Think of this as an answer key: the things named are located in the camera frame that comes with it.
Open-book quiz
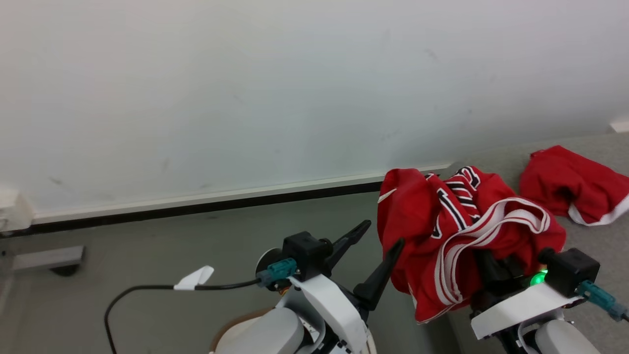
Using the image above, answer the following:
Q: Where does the black and white baseboard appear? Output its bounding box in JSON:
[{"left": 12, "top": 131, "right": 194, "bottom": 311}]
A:
[{"left": 0, "top": 164, "right": 454, "bottom": 237}]

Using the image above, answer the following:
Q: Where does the white plastic box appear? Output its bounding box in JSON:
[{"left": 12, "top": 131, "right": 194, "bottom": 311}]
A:
[{"left": 0, "top": 188, "right": 35, "bottom": 233}]

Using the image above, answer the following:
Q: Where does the teal plug right camera cable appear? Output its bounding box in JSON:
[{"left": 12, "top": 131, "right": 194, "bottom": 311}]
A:
[{"left": 576, "top": 280, "right": 629, "bottom": 323}]

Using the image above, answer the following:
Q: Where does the red garment with white hem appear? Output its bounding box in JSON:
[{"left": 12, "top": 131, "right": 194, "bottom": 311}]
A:
[{"left": 519, "top": 145, "right": 629, "bottom": 227}]

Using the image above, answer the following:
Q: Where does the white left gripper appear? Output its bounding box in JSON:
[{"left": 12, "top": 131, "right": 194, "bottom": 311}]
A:
[{"left": 275, "top": 220, "right": 405, "bottom": 354}]

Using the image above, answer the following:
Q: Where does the red jersey with striped trim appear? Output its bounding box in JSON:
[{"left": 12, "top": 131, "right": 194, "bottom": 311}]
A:
[{"left": 376, "top": 166, "right": 567, "bottom": 325}]

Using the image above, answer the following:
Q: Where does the white paper cable tag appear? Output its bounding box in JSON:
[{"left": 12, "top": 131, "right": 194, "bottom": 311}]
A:
[{"left": 173, "top": 265, "right": 215, "bottom": 291}]

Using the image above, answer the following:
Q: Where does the grey metal base with wheel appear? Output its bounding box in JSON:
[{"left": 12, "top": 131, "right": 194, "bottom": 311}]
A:
[{"left": 9, "top": 245, "right": 86, "bottom": 277}]

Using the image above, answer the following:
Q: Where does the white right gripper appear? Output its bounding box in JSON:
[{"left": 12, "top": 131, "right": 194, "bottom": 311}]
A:
[{"left": 469, "top": 248, "right": 581, "bottom": 354}]

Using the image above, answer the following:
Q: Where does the black cable with teal plug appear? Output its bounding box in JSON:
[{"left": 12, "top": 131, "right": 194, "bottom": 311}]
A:
[{"left": 104, "top": 258, "right": 298, "bottom": 354}]

